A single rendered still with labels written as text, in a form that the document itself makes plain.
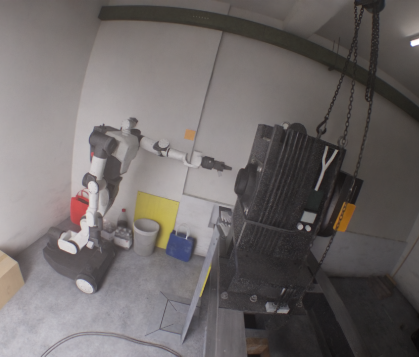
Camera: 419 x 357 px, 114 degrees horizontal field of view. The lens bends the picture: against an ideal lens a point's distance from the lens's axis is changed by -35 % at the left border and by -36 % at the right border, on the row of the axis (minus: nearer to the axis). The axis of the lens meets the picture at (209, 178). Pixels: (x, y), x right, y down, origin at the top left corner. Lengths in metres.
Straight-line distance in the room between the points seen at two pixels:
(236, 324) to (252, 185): 0.73
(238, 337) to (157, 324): 0.87
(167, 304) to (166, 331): 0.29
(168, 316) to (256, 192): 1.28
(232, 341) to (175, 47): 2.40
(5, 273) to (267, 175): 1.97
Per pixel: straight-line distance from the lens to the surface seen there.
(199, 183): 2.28
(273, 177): 1.08
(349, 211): 1.21
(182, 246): 2.35
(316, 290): 1.63
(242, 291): 1.28
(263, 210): 1.12
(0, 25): 1.90
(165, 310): 1.90
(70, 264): 2.03
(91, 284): 1.86
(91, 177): 1.34
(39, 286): 2.12
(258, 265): 1.16
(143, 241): 2.28
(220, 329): 1.10
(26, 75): 2.06
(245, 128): 2.19
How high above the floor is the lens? 1.54
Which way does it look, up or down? 15 degrees down
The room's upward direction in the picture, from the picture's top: 14 degrees clockwise
